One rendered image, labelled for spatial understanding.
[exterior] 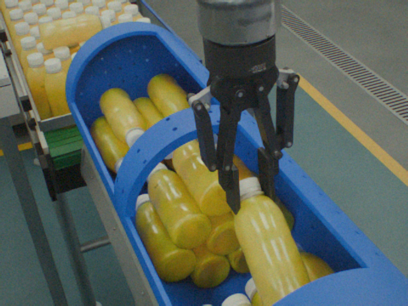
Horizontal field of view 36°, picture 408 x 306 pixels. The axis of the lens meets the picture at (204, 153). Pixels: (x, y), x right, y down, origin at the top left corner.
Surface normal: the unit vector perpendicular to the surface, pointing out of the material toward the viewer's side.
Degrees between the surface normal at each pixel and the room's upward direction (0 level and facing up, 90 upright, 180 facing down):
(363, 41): 0
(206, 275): 90
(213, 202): 89
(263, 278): 64
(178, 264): 91
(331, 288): 0
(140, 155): 42
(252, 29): 90
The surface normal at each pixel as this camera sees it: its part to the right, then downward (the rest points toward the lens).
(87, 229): -0.10, -0.82
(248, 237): -0.60, -0.03
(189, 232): 0.40, 0.49
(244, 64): 0.08, 0.56
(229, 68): -0.40, 0.55
